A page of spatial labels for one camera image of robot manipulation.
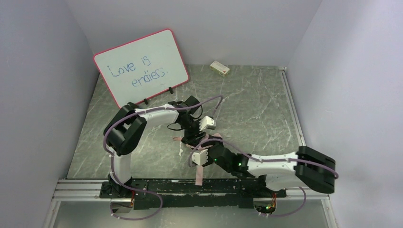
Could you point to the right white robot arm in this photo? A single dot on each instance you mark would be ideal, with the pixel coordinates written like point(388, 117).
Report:
point(304, 168)

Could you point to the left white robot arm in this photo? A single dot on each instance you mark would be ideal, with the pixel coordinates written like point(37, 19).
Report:
point(123, 134)

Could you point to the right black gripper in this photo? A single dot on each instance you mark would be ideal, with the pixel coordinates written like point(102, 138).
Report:
point(211, 144)

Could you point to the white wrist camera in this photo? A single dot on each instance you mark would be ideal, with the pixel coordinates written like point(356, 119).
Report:
point(200, 157)
point(207, 123)

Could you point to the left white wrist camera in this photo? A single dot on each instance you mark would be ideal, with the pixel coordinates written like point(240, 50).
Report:
point(207, 123)

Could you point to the pink framed whiteboard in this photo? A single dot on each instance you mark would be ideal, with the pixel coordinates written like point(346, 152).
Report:
point(143, 68)

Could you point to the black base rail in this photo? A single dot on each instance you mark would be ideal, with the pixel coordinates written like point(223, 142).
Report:
point(181, 193)

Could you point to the small white cardboard box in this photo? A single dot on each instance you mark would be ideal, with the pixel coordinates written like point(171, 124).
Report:
point(219, 68)

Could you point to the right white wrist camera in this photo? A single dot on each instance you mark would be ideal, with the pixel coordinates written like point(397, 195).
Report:
point(200, 157)

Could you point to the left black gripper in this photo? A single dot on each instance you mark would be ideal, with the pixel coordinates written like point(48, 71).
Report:
point(192, 134)

